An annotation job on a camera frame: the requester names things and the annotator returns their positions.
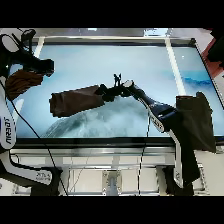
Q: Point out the brown T-shirt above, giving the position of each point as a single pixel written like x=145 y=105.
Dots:
x=76 y=100

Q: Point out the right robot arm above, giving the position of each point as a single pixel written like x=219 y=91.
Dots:
x=156 y=113

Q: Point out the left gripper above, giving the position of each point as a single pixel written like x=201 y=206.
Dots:
x=45 y=67

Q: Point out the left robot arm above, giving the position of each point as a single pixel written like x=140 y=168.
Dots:
x=8 y=130

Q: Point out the dark grey garment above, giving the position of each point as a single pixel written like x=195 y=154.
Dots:
x=196 y=123

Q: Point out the black garment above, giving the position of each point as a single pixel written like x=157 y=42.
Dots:
x=217 y=50

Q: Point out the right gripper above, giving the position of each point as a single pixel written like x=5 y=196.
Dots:
x=115 y=92

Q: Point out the silver frame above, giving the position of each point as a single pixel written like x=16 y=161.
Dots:
x=111 y=181

